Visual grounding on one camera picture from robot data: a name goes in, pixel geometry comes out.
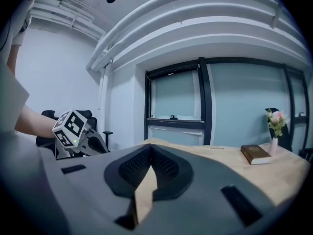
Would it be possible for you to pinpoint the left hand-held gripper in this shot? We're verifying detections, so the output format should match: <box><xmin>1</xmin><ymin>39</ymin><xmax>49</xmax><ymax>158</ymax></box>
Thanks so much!
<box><xmin>51</xmin><ymin>108</ymin><xmax>110</xmax><ymax>160</ymax></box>

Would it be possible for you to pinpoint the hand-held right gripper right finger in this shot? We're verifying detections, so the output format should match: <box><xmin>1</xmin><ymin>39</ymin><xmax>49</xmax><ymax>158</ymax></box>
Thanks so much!
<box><xmin>136</xmin><ymin>143</ymin><xmax>279</xmax><ymax>235</ymax></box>

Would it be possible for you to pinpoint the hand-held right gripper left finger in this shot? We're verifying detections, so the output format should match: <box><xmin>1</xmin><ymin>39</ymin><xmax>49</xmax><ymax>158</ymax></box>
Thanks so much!
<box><xmin>9</xmin><ymin>133</ymin><xmax>152</xmax><ymax>235</ymax></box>

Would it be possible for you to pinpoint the person's left forearm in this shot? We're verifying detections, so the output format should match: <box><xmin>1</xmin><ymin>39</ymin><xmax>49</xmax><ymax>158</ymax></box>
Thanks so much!
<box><xmin>21</xmin><ymin>105</ymin><xmax>58</xmax><ymax>139</ymax></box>

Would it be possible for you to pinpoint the white vertical pipe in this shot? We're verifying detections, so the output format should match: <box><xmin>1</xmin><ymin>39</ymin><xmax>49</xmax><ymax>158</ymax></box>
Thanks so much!
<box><xmin>98</xmin><ymin>64</ymin><xmax>109</xmax><ymax>133</ymax></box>

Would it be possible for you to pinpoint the wooden table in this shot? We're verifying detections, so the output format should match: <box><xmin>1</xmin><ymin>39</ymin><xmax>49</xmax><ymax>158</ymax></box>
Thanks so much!
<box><xmin>134</xmin><ymin>138</ymin><xmax>312</xmax><ymax>226</ymax></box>

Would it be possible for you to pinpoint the brown hardcover book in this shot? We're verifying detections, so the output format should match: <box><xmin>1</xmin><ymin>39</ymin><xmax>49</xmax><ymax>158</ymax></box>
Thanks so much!
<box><xmin>240</xmin><ymin>144</ymin><xmax>272</xmax><ymax>166</ymax></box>

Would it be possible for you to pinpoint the white vase with pink flowers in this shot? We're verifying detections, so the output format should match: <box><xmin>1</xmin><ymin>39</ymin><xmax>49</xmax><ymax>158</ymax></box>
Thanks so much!
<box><xmin>266</xmin><ymin>108</ymin><xmax>287</xmax><ymax>157</ymax></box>

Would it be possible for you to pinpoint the person's white printed shirt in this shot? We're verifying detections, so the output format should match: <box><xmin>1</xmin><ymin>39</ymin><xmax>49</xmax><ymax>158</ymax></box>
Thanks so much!
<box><xmin>9</xmin><ymin>0</ymin><xmax>34</xmax><ymax>47</ymax></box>

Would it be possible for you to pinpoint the white ceiling pipe bundle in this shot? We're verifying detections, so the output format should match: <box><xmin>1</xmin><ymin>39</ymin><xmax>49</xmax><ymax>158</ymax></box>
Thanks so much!
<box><xmin>85</xmin><ymin>0</ymin><xmax>309</xmax><ymax>73</ymax></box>

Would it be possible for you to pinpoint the black window frame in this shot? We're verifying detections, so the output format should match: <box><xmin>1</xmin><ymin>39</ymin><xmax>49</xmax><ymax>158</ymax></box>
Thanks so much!
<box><xmin>144</xmin><ymin>57</ymin><xmax>213</xmax><ymax>140</ymax></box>

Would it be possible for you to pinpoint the white ceiling cable tray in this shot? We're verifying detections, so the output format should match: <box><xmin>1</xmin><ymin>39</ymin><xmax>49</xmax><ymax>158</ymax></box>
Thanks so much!
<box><xmin>31</xmin><ymin>0</ymin><xmax>116</xmax><ymax>42</ymax></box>

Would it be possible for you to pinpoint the black glass partition frame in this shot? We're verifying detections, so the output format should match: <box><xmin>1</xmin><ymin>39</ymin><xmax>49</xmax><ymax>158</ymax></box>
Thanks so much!
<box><xmin>206</xmin><ymin>57</ymin><xmax>311</xmax><ymax>154</ymax></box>

